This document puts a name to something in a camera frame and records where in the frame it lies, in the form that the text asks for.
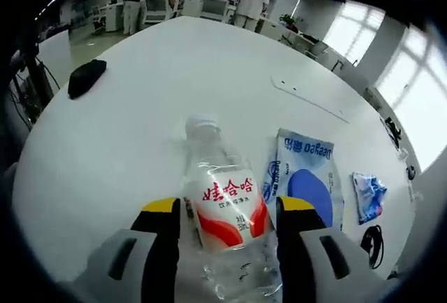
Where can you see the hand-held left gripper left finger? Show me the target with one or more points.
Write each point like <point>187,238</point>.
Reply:
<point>160,247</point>

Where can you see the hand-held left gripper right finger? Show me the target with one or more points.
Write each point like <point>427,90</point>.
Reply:
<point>297,254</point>

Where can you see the clear plastic water bottle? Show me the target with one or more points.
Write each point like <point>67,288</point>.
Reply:
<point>223,194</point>

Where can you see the wet wipes pack blue lid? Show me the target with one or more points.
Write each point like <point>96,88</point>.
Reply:
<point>307,163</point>

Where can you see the small blue tissue packet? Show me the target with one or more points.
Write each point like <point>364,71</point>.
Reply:
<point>370,196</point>

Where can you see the black computer mouse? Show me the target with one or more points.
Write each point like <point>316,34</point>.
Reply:
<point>411,172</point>

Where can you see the black device on table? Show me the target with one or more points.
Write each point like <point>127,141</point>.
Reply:
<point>393,132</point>

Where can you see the black pouch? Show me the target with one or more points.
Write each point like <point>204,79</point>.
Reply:
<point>85,77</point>

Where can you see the large window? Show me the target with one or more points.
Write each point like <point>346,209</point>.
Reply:
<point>415,97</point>
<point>356,30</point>

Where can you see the potted green plant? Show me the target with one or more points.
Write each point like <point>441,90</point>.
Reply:
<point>290,22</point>

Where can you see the white office chair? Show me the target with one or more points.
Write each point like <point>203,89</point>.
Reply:
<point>159,9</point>

